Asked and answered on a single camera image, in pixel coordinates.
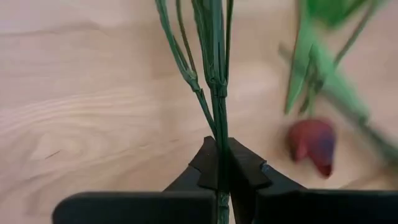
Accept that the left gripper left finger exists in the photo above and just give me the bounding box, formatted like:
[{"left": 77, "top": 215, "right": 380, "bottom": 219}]
[{"left": 52, "top": 136, "right": 219, "bottom": 224}]

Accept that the small white flower bunch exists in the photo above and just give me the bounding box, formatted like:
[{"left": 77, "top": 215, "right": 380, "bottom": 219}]
[{"left": 154, "top": 0, "right": 234, "bottom": 224}]

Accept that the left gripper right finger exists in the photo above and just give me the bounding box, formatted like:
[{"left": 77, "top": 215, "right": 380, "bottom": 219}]
[{"left": 228, "top": 138, "right": 398, "bottom": 224}]

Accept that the purple flower bunch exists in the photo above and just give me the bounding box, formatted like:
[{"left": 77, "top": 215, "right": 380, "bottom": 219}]
[{"left": 309, "top": 40, "right": 398, "bottom": 166}]

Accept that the red artificial tulip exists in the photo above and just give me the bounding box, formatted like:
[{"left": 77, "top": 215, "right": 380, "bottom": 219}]
[{"left": 283, "top": 0, "right": 340, "bottom": 180}]

